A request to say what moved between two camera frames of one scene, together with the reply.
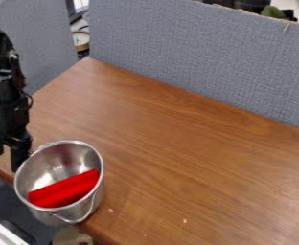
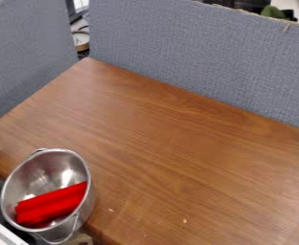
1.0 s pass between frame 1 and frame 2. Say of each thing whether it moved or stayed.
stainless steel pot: moved
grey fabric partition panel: stayed
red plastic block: moved
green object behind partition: stayed
